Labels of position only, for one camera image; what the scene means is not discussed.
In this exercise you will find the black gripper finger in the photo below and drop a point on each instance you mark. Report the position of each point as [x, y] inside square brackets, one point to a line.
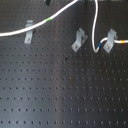
[47, 2]

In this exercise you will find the left grey cable clip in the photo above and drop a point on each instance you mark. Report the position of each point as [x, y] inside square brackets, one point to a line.
[29, 34]

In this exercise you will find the grey cable clip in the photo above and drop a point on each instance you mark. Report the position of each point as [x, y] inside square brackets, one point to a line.
[29, 34]
[81, 37]
[112, 36]

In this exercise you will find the middle grey cable clip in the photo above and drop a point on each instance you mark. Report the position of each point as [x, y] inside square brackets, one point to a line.
[81, 37]

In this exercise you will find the right grey cable clip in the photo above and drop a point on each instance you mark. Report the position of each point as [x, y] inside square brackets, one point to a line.
[112, 36]

